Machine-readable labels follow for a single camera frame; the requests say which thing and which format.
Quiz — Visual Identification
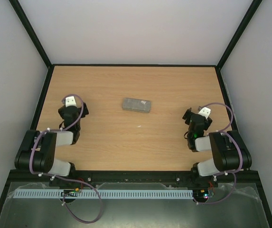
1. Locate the grey glasses case green lining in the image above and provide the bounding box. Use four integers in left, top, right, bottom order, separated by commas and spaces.
122, 98, 151, 113

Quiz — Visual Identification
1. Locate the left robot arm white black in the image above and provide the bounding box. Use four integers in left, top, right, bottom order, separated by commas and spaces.
14, 101, 89, 177

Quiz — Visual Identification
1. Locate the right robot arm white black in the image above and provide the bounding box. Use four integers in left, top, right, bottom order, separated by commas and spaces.
182, 107, 252, 186

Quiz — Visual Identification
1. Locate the right controller board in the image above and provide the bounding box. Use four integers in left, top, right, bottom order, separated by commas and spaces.
194, 188, 216, 199

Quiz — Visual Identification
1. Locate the controller board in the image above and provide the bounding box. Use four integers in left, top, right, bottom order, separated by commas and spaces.
59, 188, 83, 197
194, 188, 216, 199

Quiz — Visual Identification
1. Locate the left controller board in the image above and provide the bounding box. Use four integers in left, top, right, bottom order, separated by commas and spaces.
59, 188, 83, 197

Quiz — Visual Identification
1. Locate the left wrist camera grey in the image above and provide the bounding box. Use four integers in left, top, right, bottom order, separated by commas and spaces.
64, 96, 77, 107

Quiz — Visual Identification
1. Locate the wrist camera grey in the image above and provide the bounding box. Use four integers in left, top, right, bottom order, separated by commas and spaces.
197, 107, 211, 119
64, 96, 77, 107

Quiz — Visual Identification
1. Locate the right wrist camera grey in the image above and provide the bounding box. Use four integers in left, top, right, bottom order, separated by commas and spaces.
197, 107, 211, 119

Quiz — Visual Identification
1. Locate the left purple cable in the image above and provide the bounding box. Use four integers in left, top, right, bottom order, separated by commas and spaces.
29, 94, 103, 224

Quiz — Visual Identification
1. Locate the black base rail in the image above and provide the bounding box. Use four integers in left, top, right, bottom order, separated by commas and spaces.
7, 169, 260, 188

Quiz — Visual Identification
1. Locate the light blue slotted cable duct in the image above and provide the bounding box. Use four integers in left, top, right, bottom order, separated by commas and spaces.
13, 189, 193, 200

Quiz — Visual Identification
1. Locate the black aluminium frame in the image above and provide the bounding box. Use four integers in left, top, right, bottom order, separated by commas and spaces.
0, 0, 272, 228

